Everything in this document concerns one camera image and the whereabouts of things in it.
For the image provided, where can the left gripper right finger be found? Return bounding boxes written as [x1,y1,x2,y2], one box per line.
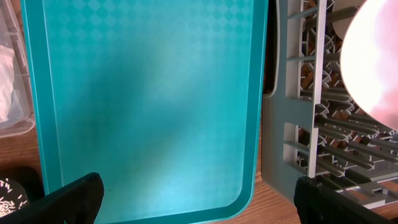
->
[294,176,392,224]

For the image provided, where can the clear plastic bin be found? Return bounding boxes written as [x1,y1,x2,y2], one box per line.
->
[1,0,35,138]

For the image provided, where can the teal plastic tray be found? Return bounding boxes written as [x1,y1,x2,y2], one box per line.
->
[21,0,268,223]

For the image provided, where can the spilled rice and nuts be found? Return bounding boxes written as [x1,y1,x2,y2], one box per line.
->
[0,178,30,217]

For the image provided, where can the pink plate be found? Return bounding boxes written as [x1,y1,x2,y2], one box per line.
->
[340,0,397,129]

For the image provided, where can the black plastic tray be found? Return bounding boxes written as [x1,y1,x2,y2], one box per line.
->
[1,166,45,218]

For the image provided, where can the white napkin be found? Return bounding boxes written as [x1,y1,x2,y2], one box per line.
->
[0,45,15,122]

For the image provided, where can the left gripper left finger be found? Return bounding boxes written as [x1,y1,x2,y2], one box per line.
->
[1,172,104,224]

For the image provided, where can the grey dishwasher rack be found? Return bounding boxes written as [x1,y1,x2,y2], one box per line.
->
[262,1,397,209]

